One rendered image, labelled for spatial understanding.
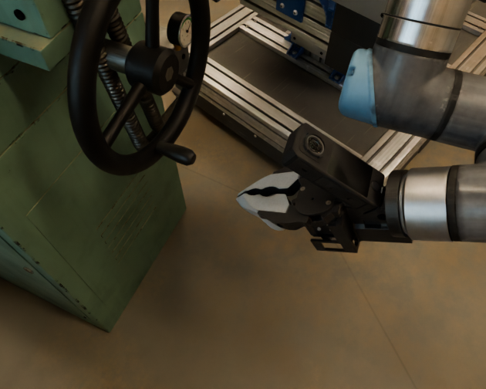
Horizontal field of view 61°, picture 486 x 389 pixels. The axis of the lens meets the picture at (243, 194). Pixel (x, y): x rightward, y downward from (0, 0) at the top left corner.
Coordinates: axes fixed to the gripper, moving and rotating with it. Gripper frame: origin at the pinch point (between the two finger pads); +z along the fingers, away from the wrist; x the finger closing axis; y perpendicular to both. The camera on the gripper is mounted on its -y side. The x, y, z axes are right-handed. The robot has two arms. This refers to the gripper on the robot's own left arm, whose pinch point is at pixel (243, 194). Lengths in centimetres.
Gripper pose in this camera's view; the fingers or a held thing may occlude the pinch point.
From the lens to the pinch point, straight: 53.7
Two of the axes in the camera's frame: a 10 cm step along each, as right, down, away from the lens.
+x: 3.4, -8.0, 4.9
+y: 4.8, 6.0, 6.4
